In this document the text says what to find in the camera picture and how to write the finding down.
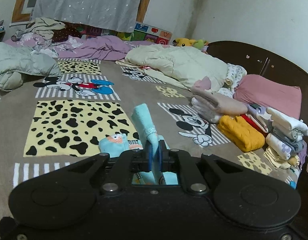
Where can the Mickey Mouse print blanket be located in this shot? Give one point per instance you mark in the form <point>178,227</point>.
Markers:
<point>49,124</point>

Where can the stack of folded light clothes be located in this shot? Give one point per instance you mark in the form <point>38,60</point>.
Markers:
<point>283,134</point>

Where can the folded beige pink garment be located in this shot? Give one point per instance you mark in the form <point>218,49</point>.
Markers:
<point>213,105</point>

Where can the beige crumpled clothes pile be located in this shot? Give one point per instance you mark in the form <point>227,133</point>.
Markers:
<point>44,27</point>

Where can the folded mustard yellow garment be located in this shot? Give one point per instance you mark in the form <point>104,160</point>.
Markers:
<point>241,133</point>

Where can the teal lion print garment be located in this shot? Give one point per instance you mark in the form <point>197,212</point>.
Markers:
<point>116,144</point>

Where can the cream puffer quilt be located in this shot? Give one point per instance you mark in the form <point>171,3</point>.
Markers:
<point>178,66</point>

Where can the purple floral duvet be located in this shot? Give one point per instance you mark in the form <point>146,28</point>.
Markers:
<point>108,48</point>

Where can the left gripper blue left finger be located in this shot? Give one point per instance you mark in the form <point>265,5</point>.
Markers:
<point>148,154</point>

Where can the yellow plush toy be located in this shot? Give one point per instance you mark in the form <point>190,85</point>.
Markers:
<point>185,42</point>

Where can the dark wooden headboard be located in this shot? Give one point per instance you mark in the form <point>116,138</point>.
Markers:
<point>278,69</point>

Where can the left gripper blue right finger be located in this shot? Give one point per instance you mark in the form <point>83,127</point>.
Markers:
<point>163,156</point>

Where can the colourful foam play mat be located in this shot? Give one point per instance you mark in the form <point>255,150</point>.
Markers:
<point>142,32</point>

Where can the grey puffer jacket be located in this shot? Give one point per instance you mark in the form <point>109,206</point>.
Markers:
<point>18,62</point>

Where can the wooden window frame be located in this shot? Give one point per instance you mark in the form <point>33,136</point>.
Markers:
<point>22,12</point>

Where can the grey star curtain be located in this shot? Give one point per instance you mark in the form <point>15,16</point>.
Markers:
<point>117,15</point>

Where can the pink pillow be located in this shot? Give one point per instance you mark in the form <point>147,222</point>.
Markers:
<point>257,89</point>

